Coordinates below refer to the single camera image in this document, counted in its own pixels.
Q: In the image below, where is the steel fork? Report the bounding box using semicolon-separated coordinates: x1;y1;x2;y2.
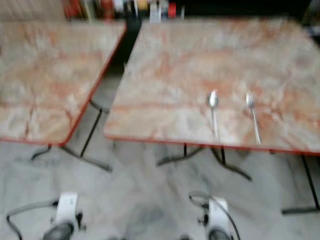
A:
246;90;262;146

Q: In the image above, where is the steel spoon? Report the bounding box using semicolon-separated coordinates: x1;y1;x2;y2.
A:
208;90;221;141

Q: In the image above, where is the marble top folding table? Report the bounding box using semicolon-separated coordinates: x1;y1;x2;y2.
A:
0;20;127;172
104;17;320;216

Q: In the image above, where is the white bottle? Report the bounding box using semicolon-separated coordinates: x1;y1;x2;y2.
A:
150;4;162;23

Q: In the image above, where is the red bottle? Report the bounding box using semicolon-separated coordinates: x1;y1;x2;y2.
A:
101;0;115;20

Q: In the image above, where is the red jar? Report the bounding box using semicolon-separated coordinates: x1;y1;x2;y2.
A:
64;0;81;18

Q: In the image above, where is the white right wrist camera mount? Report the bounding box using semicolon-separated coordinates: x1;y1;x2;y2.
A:
207;197;231;233

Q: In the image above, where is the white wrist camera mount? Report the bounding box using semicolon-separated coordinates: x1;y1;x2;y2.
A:
56;192;80;225
207;197;231;233

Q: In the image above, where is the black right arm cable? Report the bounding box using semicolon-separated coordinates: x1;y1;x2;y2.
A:
188;191;243;240

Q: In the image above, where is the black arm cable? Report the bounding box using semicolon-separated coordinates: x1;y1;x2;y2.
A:
6;199;58;240
188;191;243;240

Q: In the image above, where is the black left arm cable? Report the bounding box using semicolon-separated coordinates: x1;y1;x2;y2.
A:
6;199;58;240

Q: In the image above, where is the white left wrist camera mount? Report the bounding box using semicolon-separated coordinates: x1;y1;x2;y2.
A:
56;192;80;225

